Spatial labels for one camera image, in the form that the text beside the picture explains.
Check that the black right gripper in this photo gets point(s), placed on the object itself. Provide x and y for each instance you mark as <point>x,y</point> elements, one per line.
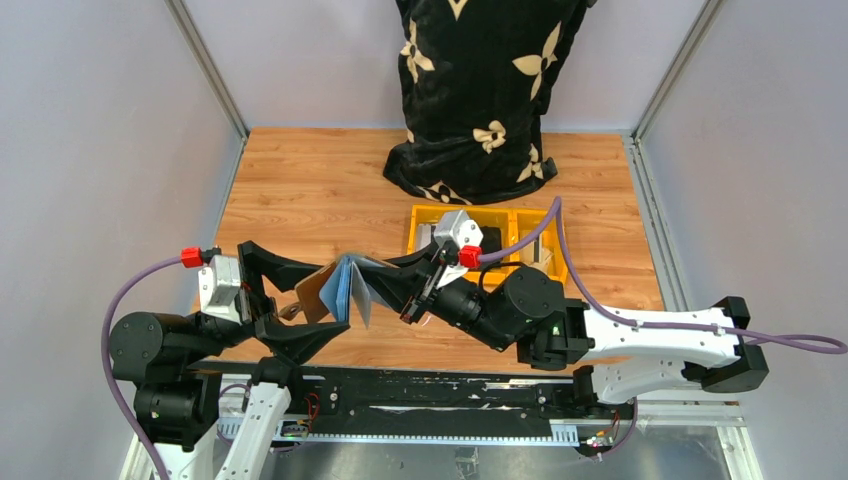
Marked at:
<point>413,284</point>

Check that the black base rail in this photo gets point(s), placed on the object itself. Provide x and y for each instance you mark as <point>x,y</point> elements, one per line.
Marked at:
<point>369,405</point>

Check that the black VIP cards pile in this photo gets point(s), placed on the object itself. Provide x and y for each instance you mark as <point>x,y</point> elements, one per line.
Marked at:
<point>492,239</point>

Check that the aluminium frame rail right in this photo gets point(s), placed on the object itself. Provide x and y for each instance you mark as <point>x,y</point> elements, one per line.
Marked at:
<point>672,287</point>

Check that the aluminium frame rail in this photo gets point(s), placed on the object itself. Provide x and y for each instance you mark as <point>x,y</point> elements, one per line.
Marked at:
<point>196,44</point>
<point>672,287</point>

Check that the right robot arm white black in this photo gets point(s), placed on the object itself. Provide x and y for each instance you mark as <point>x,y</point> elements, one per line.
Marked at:
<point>616,356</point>

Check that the brown leather card holder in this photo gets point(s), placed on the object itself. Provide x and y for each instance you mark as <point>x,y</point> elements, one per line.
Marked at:
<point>334,288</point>

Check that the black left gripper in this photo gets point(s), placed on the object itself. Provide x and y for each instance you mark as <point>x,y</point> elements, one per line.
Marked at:
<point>292,338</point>

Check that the aluminium frame rail left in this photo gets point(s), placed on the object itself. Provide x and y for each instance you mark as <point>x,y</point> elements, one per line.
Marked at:
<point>196,44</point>

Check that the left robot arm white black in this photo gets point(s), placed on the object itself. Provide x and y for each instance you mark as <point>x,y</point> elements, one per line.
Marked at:
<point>172,406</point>

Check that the yellow bin right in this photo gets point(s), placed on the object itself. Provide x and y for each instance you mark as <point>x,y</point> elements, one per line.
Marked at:
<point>526,221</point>

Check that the black floral blanket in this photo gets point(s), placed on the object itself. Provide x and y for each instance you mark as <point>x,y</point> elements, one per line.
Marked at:
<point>476,78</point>

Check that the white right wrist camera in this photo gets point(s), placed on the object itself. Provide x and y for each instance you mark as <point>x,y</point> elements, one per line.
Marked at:
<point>455,229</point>

